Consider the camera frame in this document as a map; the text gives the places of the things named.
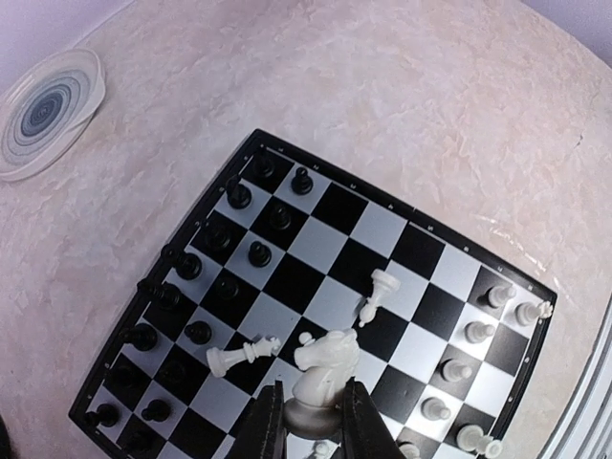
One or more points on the white pawn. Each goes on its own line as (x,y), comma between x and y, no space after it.
(454,371)
(469,437)
(305,338)
(499,296)
(410,451)
(478,331)
(435,409)

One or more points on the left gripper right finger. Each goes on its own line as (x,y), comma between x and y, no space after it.
(364,435)

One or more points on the white rook corner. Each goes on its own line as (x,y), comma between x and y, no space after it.
(527,313)

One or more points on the black white chess board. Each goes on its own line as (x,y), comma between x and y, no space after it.
(280,243)

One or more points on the white knight piece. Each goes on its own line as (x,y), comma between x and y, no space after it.
(326,366)

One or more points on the white lying piece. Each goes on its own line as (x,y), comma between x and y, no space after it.
(221,361)

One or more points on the white bishop piece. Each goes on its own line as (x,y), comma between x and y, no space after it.
(383,284)

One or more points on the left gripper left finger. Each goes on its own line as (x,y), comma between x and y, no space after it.
(263,435)

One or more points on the front aluminium rail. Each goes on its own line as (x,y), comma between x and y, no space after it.
(584,429)

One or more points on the white lying pawn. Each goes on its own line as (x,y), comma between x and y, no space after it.
(305,338)

